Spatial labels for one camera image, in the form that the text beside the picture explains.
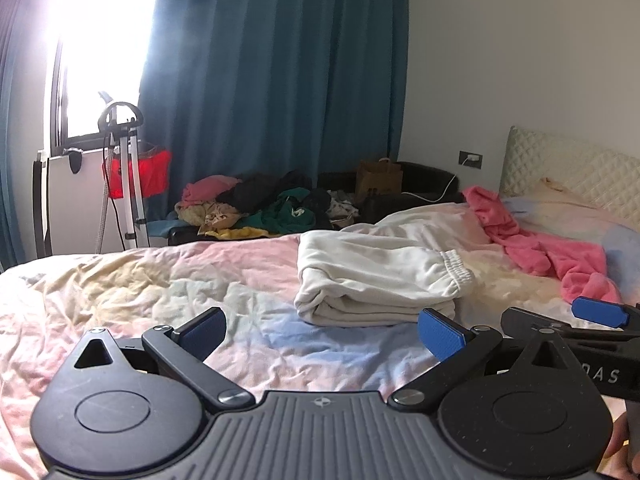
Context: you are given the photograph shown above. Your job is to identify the yellow garment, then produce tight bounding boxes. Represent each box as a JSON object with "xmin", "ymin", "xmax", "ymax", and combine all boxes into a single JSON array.
[{"xmin": 200, "ymin": 227, "xmax": 269, "ymax": 240}]

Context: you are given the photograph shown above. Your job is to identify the pink fleece garment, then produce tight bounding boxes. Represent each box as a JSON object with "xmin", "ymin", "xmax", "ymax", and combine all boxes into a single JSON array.
[{"xmin": 462, "ymin": 186, "xmax": 623, "ymax": 305}]

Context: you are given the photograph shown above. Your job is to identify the silver metal stand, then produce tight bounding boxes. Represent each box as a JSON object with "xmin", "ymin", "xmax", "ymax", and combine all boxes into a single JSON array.
[{"xmin": 95, "ymin": 91, "xmax": 151, "ymax": 254}]

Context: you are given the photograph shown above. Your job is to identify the person's right hand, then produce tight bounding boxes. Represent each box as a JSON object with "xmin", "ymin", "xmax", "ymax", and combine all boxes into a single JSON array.
[{"xmin": 606, "ymin": 411, "xmax": 640, "ymax": 480}]

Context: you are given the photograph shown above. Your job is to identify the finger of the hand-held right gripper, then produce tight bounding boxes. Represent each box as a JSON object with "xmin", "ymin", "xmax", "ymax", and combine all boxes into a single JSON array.
[
  {"xmin": 571, "ymin": 296, "xmax": 640, "ymax": 332},
  {"xmin": 501, "ymin": 306, "xmax": 640, "ymax": 345}
]

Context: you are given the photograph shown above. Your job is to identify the cream quilted headboard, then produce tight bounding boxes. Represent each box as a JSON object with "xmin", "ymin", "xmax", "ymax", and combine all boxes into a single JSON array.
[{"xmin": 500, "ymin": 126, "xmax": 640, "ymax": 226}]

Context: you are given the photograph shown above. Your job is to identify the small pink garment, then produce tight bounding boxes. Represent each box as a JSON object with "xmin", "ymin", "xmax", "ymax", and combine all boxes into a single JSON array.
[{"xmin": 181, "ymin": 175, "xmax": 242, "ymax": 209}]

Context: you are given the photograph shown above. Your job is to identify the white patterned garment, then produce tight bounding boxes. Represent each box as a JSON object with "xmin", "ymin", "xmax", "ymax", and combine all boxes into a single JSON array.
[{"xmin": 327, "ymin": 199, "xmax": 362, "ymax": 227}]

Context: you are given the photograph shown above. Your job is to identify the brown paper bag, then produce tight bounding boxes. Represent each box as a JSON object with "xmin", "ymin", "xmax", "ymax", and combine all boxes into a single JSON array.
[{"xmin": 355, "ymin": 159, "xmax": 404, "ymax": 197}]

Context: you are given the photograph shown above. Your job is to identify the beige garment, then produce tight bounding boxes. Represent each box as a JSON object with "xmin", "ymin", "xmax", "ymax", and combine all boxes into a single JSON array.
[{"xmin": 176, "ymin": 202, "xmax": 249, "ymax": 234}]

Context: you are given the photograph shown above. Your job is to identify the white sweatpants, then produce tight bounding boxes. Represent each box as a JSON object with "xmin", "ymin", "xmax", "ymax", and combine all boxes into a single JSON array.
[{"xmin": 293, "ymin": 230, "xmax": 476, "ymax": 328}]

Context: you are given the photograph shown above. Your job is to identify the white charger cable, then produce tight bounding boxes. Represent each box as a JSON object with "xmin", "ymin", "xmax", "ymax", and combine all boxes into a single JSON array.
[{"xmin": 400, "ymin": 174, "xmax": 459, "ymax": 207}]

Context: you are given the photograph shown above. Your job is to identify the green garment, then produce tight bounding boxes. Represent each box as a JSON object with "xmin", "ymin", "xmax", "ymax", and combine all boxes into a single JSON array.
[{"xmin": 245, "ymin": 187, "xmax": 317, "ymax": 234}]

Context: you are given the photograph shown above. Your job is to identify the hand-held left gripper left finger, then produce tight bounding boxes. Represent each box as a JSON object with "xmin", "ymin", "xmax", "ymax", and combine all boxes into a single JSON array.
[{"xmin": 74, "ymin": 307, "xmax": 256, "ymax": 408}]

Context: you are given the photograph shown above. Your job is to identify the black garment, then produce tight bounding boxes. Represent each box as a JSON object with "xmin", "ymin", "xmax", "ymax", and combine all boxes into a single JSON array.
[{"xmin": 220, "ymin": 172, "xmax": 314, "ymax": 212}]

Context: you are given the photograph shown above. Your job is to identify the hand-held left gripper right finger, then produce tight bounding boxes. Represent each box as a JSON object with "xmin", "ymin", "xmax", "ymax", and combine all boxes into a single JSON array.
[{"xmin": 387, "ymin": 308, "xmax": 568, "ymax": 408}]

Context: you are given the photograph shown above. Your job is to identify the wide teal curtain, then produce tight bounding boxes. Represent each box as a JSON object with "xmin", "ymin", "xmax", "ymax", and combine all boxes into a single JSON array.
[{"xmin": 137, "ymin": 0, "xmax": 410, "ymax": 222}]

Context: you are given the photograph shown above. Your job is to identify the narrow teal curtain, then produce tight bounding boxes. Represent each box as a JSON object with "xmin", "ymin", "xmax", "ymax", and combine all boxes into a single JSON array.
[{"xmin": 0, "ymin": 0, "xmax": 61, "ymax": 272}]

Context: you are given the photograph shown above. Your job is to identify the bright window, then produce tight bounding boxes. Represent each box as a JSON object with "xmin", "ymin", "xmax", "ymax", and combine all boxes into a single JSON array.
[{"xmin": 47, "ymin": 0, "xmax": 163, "ymax": 148}]

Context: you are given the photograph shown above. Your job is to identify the red fabric basket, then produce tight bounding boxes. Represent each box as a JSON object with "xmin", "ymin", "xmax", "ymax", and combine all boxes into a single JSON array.
[{"xmin": 102, "ymin": 147, "xmax": 172, "ymax": 201}]

